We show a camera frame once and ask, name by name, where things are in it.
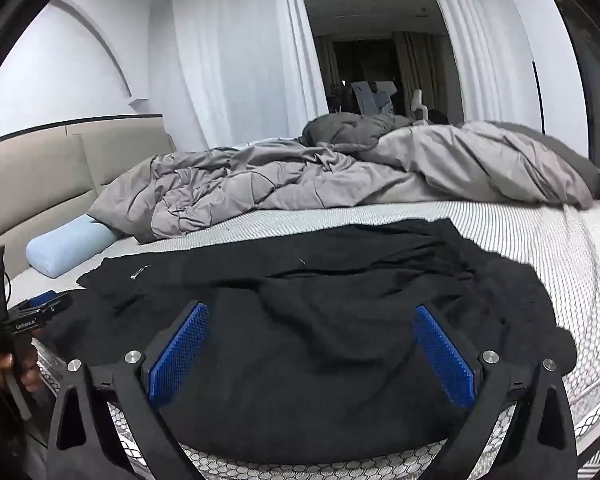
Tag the striped brown curtain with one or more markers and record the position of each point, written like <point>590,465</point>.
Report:
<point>420,70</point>
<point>326,70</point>

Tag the dark grey pillow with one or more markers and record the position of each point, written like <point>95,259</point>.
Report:
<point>350,130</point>

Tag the white chair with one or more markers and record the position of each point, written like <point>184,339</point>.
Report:
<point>420,107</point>

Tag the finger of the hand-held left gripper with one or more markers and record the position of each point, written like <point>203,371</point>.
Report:
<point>36,300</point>
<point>40,317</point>

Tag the black pants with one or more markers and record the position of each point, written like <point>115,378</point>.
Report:
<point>305,335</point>

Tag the beige padded headboard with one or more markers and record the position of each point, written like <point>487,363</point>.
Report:
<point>40,180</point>

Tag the light blue pillow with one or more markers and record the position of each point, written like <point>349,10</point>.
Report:
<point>65,250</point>

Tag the light grey duvet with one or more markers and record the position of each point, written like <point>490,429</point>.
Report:
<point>260,185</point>

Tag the person's left hand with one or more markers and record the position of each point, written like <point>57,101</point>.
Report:
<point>29,371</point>

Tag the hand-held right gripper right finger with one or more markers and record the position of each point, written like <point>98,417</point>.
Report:
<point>442,355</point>

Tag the white curtain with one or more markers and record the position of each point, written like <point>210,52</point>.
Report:
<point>485,50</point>
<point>240,60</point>

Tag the white patterned mattress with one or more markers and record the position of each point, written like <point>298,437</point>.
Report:
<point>530,240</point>

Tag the person's left forearm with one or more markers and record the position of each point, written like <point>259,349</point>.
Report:
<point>5,435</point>

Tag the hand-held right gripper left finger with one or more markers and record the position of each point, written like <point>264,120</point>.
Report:
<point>177,355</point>

